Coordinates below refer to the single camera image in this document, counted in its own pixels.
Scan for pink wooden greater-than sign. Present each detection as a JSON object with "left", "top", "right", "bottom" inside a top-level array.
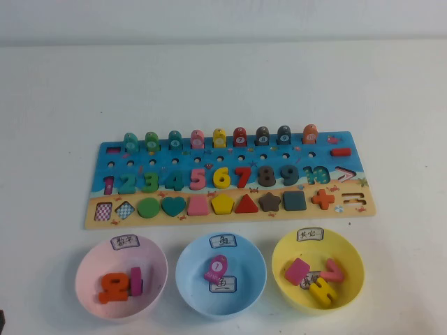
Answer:
[{"left": 319, "top": 258, "right": 346, "bottom": 283}]

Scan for brown wooden star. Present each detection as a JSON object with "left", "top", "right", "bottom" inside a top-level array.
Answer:
[{"left": 258, "top": 191, "right": 282, "bottom": 213}]

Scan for orange wooden plus sign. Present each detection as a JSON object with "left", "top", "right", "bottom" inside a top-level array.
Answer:
[{"left": 311, "top": 188, "right": 336, "bottom": 211}]

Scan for brown wooden number 8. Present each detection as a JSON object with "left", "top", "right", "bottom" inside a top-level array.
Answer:
[{"left": 257, "top": 165, "right": 277, "bottom": 188}]

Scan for pink wooden number 5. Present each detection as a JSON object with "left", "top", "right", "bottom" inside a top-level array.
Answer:
[{"left": 189, "top": 168, "right": 207, "bottom": 191}]

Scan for dark blue fish numbered 9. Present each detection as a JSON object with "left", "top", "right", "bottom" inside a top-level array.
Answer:
[{"left": 277, "top": 125, "right": 293, "bottom": 146}]

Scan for yellow wooden pentagon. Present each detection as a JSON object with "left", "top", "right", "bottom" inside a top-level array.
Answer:
[{"left": 210, "top": 194, "right": 235, "bottom": 216}]

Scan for pink wooden trapezoid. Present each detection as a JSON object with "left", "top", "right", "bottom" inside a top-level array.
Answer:
[{"left": 186, "top": 195, "right": 210, "bottom": 216}]

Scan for teal fish piece numbered 4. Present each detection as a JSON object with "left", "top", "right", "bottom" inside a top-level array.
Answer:
[{"left": 167, "top": 130, "right": 184, "bottom": 151}]

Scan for white label reading 鱼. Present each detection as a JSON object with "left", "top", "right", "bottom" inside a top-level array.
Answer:
[
  {"left": 209, "top": 232, "right": 240, "bottom": 249},
  {"left": 208, "top": 274, "right": 239, "bottom": 293}
]

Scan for magenta fish piece numbered 1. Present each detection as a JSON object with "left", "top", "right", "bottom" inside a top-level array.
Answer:
[{"left": 204, "top": 255, "right": 230, "bottom": 283}]

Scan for orange wooden number 10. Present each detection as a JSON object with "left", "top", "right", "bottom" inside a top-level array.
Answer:
[{"left": 98, "top": 272, "right": 133, "bottom": 304}]

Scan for dark blue wooden number 9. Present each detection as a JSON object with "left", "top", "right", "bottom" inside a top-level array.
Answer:
[{"left": 280, "top": 164, "right": 300, "bottom": 186}]

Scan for magenta wooden diamond block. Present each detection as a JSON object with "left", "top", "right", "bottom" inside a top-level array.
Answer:
[{"left": 284, "top": 258, "right": 312, "bottom": 285}]

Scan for green fish piece numbered 3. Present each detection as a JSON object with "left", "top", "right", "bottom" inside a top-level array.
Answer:
[{"left": 144, "top": 131, "right": 160, "bottom": 154}]

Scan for red wooden number 7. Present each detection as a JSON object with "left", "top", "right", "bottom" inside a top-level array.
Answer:
[{"left": 233, "top": 166, "right": 253, "bottom": 188}]

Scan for colourful wooden puzzle board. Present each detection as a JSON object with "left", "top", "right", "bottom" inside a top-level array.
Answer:
[{"left": 83, "top": 131, "right": 379, "bottom": 230}]

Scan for white label reading 其它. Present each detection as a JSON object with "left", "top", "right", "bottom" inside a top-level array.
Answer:
[
  {"left": 299, "top": 270, "right": 322, "bottom": 290},
  {"left": 296, "top": 228, "right": 325, "bottom": 241}
]

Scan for yellow wooden equals sign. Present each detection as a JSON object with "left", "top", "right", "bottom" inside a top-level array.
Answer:
[{"left": 309, "top": 278, "right": 338, "bottom": 310}]

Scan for teal wooden number 4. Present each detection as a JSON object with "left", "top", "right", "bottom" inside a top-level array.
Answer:
[{"left": 163, "top": 170, "right": 184, "bottom": 192}]

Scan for magenta wooden number 1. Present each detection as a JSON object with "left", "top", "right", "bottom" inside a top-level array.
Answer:
[{"left": 129, "top": 267, "right": 144, "bottom": 297}]

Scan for green wooden circle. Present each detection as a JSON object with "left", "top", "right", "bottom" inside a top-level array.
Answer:
[{"left": 137, "top": 197, "right": 161, "bottom": 219}]

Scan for green wooden number 3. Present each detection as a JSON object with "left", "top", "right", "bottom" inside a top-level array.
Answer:
[{"left": 141, "top": 170, "right": 160, "bottom": 194}]

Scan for orange fish piece numbered 10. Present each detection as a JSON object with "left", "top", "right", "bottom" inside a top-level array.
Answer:
[{"left": 302, "top": 124, "right": 318, "bottom": 145}]

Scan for blue plastic bowl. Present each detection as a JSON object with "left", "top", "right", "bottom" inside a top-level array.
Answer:
[{"left": 175, "top": 232, "right": 268, "bottom": 320}]

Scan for teal fish piece numbered 2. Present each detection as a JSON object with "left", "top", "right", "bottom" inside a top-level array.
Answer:
[{"left": 122, "top": 132, "right": 140, "bottom": 154}]

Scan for teal wooden heart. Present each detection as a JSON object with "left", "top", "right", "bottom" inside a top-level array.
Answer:
[{"left": 161, "top": 196, "right": 186, "bottom": 218}]

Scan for brown fish piece numbered 8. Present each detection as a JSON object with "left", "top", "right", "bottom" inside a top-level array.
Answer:
[{"left": 255, "top": 126, "right": 271, "bottom": 147}]

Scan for yellow wooden number 6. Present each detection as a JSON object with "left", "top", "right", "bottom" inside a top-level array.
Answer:
[{"left": 212, "top": 167, "right": 232, "bottom": 190}]

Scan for yellow fish piece numbered 6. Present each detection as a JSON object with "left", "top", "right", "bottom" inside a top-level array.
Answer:
[{"left": 212, "top": 128, "right": 228, "bottom": 149}]

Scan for yellow plastic bowl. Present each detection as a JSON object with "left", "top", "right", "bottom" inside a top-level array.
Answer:
[{"left": 271, "top": 228, "right": 366, "bottom": 317}]

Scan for red wooden triangle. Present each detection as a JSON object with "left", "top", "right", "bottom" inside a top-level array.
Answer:
[{"left": 234, "top": 193, "right": 260, "bottom": 214}]

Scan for dark blue wooden square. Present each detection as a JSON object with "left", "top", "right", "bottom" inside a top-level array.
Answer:
[{"left": 282, "top": 190, "right": 307, "bottom": 211}]

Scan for pink fish piece numbered 5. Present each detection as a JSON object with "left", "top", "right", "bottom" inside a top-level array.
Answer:
[{"left": 189, "top": 129, "right": 206, "bottom": 150}]

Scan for red fish piece numbered 7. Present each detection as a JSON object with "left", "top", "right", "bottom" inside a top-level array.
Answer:
[{"left": 233, "top": 126, "right": 249, "bottom": 147}]

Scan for teal wooden number 2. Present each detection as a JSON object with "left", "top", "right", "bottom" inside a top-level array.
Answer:
[{"left": 117, "top": 172, "right": 138, "bottom": 195}]

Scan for pink plastic bowl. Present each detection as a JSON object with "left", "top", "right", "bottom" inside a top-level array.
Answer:
[{"left": 75, "top": 235, "right": 169, "bottom": 320}]

